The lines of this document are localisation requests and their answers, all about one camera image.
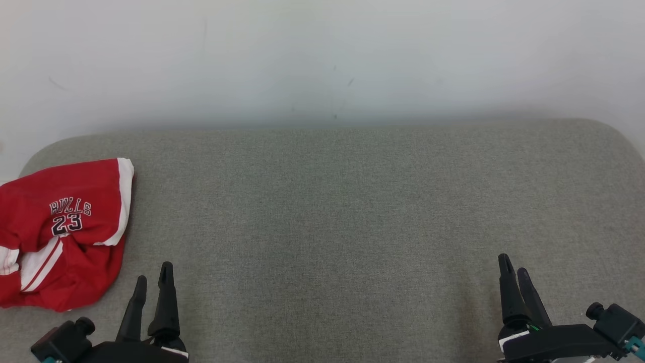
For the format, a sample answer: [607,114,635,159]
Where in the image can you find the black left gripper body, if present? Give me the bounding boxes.
[76,333,189,363]

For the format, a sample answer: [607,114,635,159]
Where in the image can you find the grey fabric sofa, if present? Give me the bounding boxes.
[0,118,645,363]

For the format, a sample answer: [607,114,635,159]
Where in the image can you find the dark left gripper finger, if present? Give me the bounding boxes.
[115,275,148,343]
[147,261,181,339]

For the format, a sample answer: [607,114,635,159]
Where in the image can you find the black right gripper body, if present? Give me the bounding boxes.
[498,318,625,363]

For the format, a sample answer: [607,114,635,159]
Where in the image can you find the red Bulls shorts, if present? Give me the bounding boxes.
[0,158,135,312]

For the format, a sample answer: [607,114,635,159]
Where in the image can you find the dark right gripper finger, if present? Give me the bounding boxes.
[498,254,530,326]
[517,268,553,328]

